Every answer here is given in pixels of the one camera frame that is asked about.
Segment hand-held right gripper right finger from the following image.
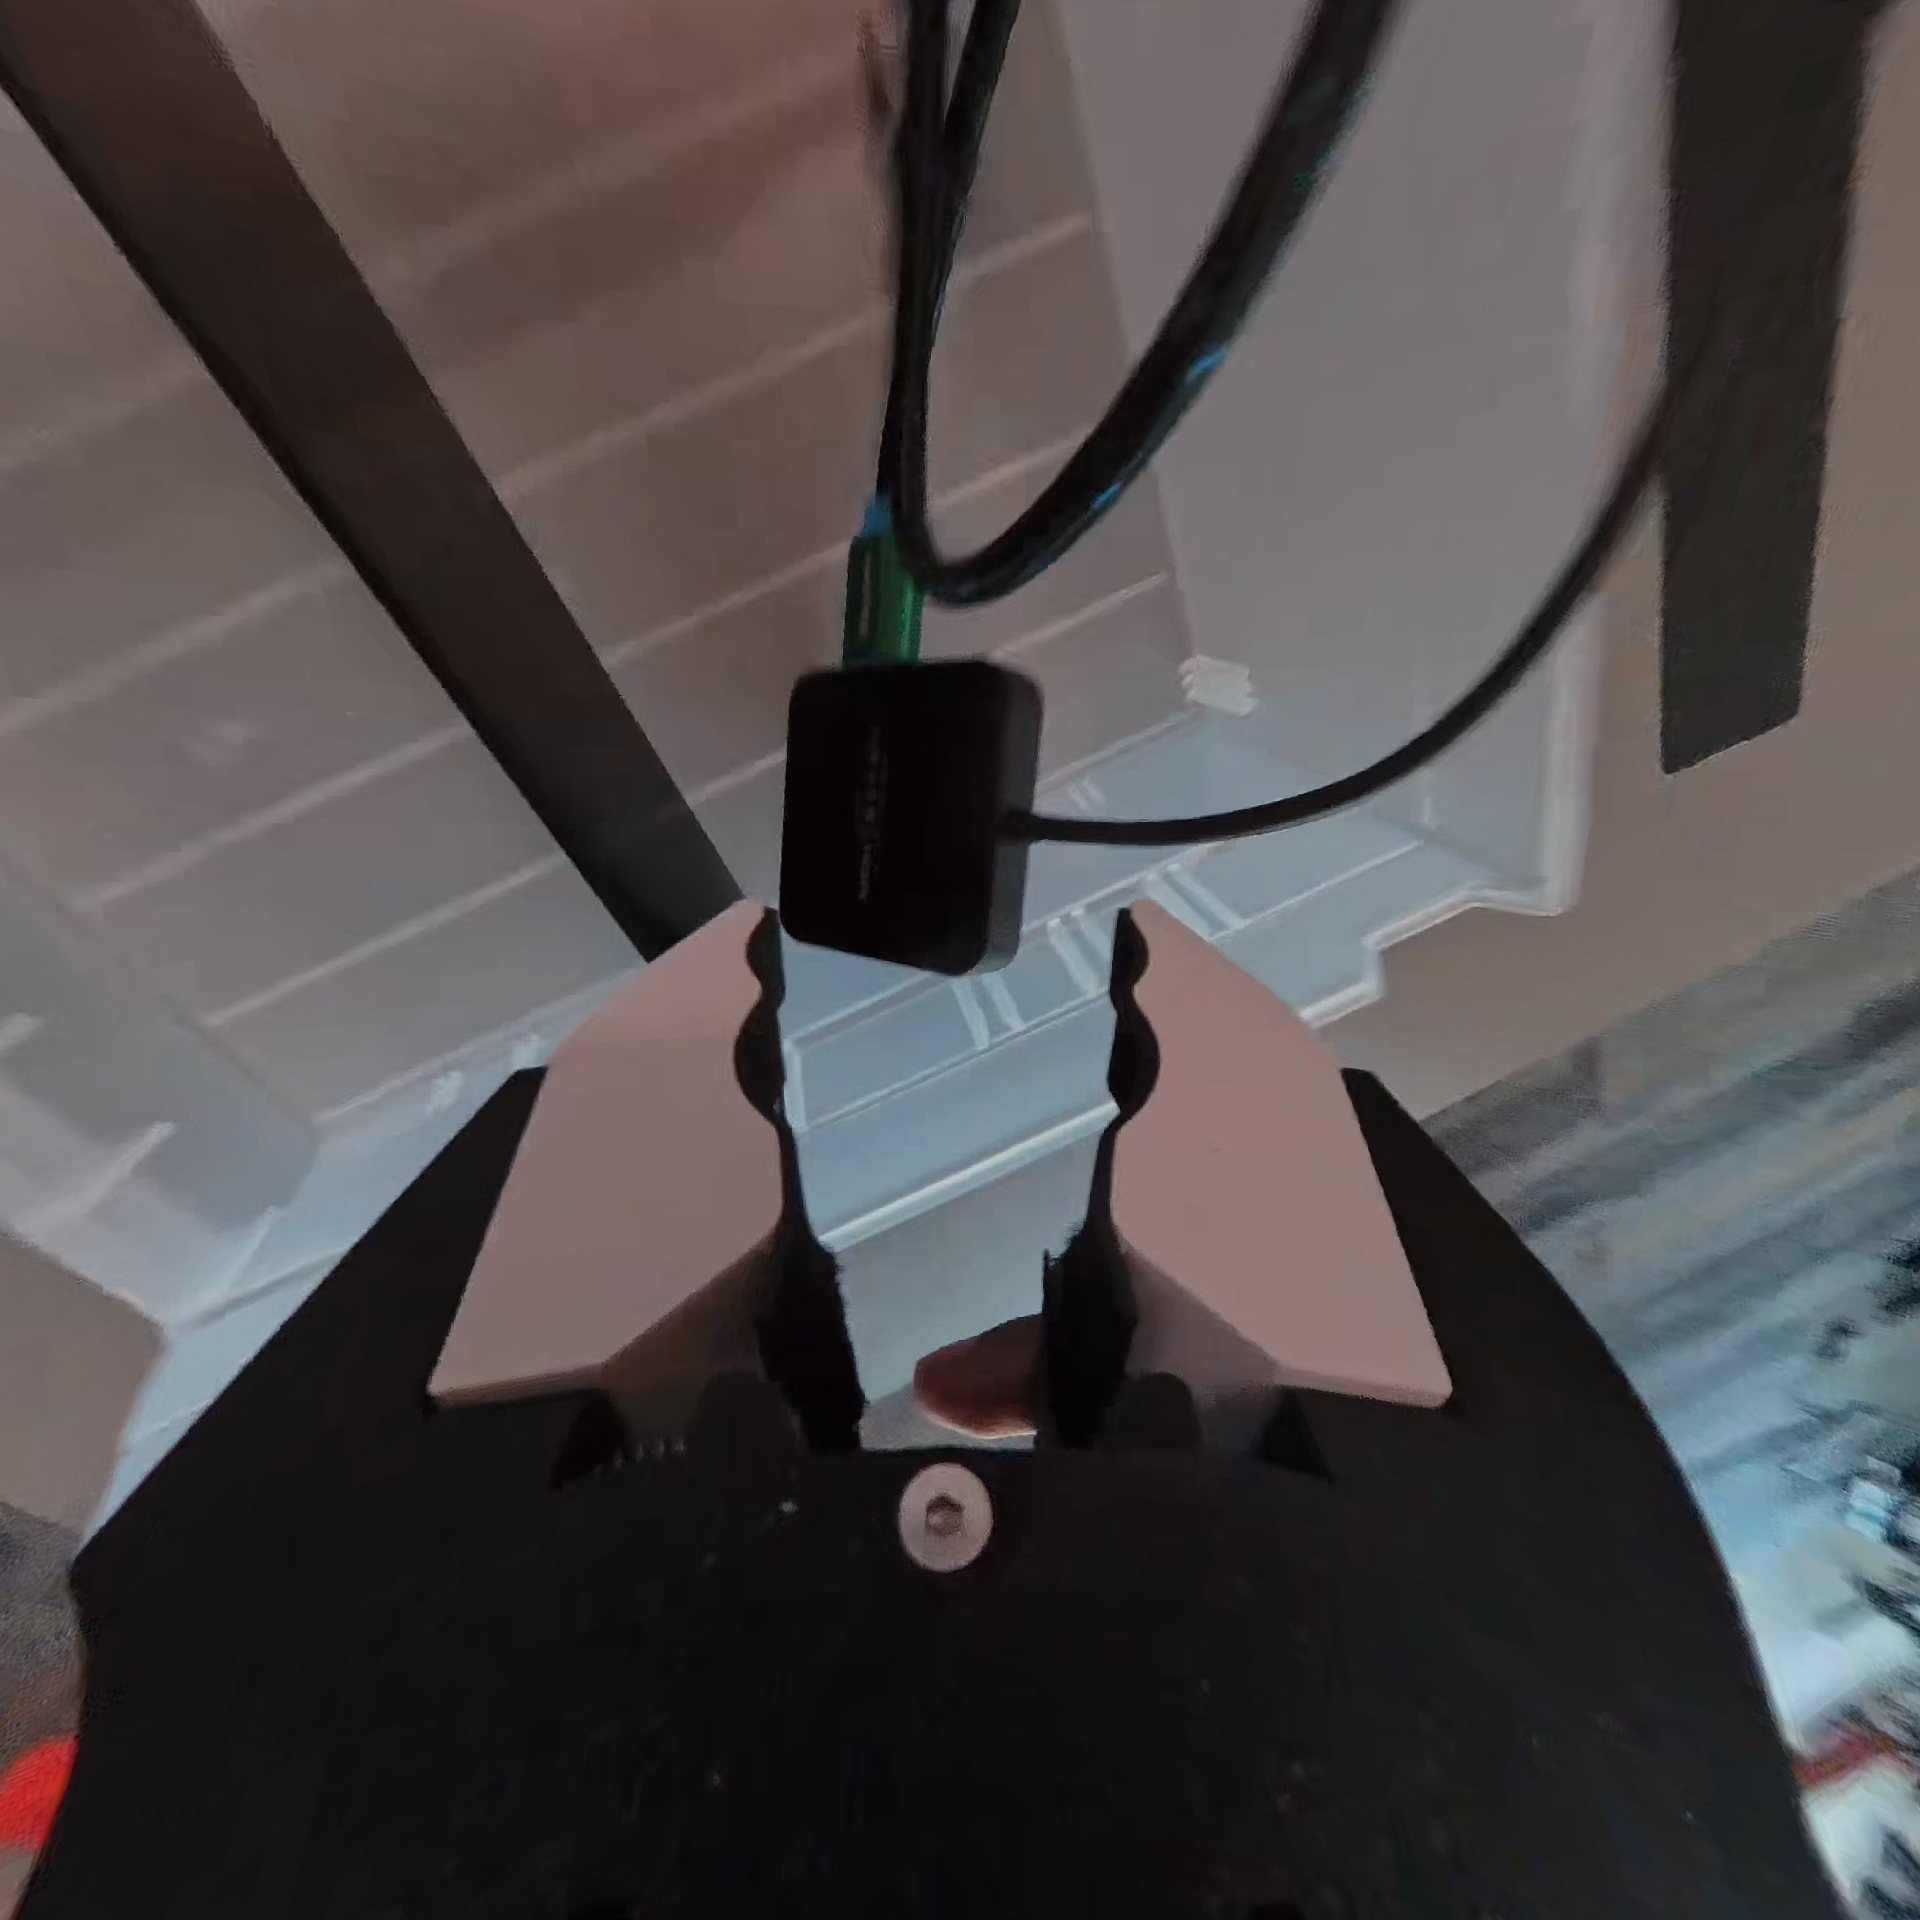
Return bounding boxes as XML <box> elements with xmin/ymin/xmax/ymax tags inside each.
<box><xmin>1041</xmin><ymin>900</ymin><xmax>1458</xmax><ymax>1456</ymax></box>

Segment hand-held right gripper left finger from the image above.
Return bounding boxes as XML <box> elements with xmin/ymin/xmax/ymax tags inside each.
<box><xmin>431</xmin><ymin>900</ymin><xmax>867</xmax><ymax>1456</ymax></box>

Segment braided HDMI cable green plugs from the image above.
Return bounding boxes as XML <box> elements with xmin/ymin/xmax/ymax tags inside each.
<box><xmin>837</xmin><ymin>0</ymin><xmax>1360</xmax><ymax>671</ymax></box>

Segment grey desk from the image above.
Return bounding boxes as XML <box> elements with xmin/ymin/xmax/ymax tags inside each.
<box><xmin>0</xmin><ymin>0</ymin><xmax>1920</xmax><ymax>1532</ymax></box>

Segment person's right hand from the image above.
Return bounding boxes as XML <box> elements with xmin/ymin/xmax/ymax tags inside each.
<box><xmin>915</xmin><ymin>1321</ymin><xmax>1041</xmax><ymax>1436</ymax></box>

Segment clear plastic bin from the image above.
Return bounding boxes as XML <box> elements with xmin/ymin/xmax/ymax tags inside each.
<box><xmin>0</xmin><ymin>211</ymin><xmax>1600</xmax><ymax>1353</ymax></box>

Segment black bar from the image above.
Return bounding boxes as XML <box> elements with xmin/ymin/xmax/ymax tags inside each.
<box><xmin>0</xmin><ymin>0</ymin><xmax>747</xmax><ymax>964</ymax></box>

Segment black strip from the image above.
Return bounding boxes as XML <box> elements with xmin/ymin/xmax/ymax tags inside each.
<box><xmin>1659</xmin><ymin>0</ymin><xmax>1896</xmax><ymax>780</ymax></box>

